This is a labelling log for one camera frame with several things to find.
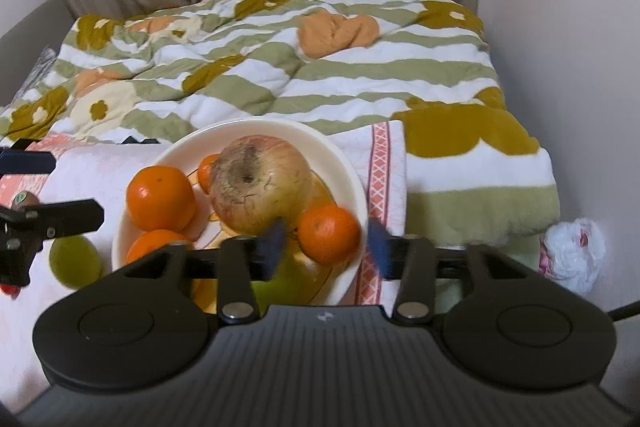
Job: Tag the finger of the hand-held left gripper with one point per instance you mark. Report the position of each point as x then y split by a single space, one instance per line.
27 163
65 214

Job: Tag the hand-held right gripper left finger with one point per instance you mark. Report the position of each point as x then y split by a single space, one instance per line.
272 247

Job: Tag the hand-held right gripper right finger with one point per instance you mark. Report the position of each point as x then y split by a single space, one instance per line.
380 252

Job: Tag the brown kiwi with sticker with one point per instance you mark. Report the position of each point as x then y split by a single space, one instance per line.
25 200

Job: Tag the green apple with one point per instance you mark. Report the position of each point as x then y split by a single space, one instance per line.
270 292
75 259

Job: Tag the small orange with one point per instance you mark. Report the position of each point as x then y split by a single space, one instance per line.
206 172
329 234

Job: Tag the large yellow-red apple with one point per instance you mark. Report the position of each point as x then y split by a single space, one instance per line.
260 192

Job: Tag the large orange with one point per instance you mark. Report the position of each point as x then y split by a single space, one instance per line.
161 198
150 244

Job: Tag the cream plate with cartoon print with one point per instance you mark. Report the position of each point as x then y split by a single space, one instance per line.
320 147

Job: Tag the pink floral tablecloth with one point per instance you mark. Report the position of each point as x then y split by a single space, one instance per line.
100 167

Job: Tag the red cherry tomato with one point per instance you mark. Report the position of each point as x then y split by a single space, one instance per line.
9 291

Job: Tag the grey patterned pillow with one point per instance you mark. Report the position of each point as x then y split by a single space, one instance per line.
42 62

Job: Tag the green striped floral blanket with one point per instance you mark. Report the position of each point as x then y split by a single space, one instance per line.
310 92

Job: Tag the white plastic bag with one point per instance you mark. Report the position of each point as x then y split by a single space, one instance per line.
572 257

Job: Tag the grey bed frame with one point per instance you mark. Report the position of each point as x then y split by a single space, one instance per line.
30 32

